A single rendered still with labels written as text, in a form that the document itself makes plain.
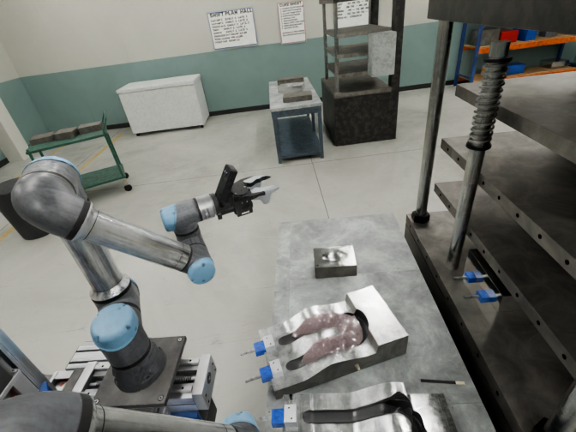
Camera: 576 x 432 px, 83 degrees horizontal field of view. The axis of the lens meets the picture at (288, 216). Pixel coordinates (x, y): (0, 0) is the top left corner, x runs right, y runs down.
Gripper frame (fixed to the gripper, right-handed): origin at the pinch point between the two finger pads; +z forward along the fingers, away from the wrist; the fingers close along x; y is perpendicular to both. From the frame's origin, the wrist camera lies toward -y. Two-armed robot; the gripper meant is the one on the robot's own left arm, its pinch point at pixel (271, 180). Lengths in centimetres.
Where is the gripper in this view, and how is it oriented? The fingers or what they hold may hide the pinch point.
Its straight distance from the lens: 105.5
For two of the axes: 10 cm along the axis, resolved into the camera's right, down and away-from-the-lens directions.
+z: 9.0, -3.2, 3.1
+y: 0.5, 7.6, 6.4
